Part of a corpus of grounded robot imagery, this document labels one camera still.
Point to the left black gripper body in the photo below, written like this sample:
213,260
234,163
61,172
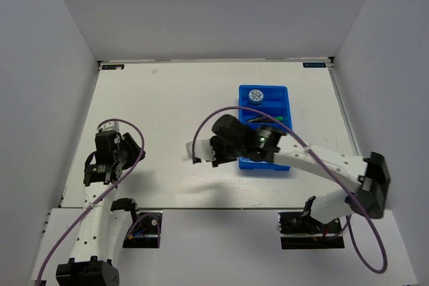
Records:
129,151

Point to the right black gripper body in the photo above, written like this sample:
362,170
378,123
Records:
225,153

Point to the purple cap highlighter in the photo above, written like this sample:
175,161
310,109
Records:
259,119

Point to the blue clear pen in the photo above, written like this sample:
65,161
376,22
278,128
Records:
191,158

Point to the round blue tape roll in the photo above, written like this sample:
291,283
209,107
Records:
255,96

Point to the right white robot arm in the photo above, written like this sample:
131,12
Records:
363,181

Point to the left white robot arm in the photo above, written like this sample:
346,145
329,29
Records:
101,232

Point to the blue compartment tray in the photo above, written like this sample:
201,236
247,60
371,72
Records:
276,103

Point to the left corner label sticker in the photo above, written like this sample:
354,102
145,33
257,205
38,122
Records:
112,67

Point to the corner label sticker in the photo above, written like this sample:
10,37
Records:
112,67
314,64

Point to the right corner label sticker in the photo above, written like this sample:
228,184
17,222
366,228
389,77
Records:
314,64

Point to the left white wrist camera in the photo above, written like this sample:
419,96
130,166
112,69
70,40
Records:
109,126

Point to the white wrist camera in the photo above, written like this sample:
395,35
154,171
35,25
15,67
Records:
109,126
202,149

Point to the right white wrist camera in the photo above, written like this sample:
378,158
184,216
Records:
202,149

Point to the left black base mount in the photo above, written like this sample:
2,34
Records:
145,231

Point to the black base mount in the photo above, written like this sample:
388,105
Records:
145,231
298,233

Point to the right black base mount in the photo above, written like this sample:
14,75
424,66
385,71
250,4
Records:
298,233

